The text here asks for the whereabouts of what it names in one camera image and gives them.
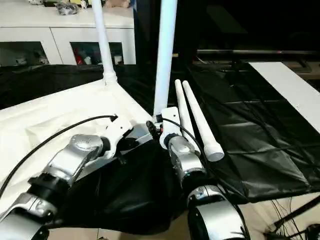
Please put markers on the white plastic table leg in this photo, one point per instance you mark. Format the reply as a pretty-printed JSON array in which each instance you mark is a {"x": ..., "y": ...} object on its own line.
[
  {"x": 201, "y": 117},
  {"x": 102, "y": 40},
  {"x": 165, "y": 55},
  {"x": 185, "y": 110}
]

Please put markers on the white plastic table top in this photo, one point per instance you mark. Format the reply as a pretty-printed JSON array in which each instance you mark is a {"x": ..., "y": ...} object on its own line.
[{"x": 50, "y": 115}]

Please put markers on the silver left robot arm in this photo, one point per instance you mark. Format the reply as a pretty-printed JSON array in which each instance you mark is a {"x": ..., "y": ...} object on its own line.
[{"x": 70, "y": 160}]

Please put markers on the black mat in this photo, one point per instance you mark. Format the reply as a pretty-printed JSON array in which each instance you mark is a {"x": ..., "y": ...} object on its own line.
[{"x": 250, "y": 130}]

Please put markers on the beige plush toy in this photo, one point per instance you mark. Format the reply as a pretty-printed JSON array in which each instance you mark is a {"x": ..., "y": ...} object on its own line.
[{"x": 119, "y": 2}]

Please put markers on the white cabinet with glass doors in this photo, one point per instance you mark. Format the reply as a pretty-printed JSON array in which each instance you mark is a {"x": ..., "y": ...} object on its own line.
[{"x": 40, "y": 32}]

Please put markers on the white flat board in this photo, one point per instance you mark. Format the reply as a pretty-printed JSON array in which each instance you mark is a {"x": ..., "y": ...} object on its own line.
[{"x": 290, "y": 87}]

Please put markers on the small grey toy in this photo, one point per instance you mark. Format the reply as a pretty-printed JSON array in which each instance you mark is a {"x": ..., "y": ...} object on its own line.
[{"x": 67, "y": 6}]

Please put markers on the black stand leg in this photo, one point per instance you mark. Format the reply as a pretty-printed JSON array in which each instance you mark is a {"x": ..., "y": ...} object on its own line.
[{"x": 297, "y": 207}]

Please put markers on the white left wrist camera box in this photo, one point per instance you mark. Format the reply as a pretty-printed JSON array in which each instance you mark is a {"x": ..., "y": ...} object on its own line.
[{"x": 115, "y": 132}]

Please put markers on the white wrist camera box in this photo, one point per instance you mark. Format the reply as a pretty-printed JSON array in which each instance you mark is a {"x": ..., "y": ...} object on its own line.
[
  {"x": 170, "y": 122},
  {"x": 115, "y": 132}
]

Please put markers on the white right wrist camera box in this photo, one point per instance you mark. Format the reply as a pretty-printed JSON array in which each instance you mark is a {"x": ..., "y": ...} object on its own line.
[{"x": 170, "y": 122}]

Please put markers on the black metal rail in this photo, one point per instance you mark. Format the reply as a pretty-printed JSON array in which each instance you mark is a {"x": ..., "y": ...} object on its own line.
[{"x": 260, "y": 52}]

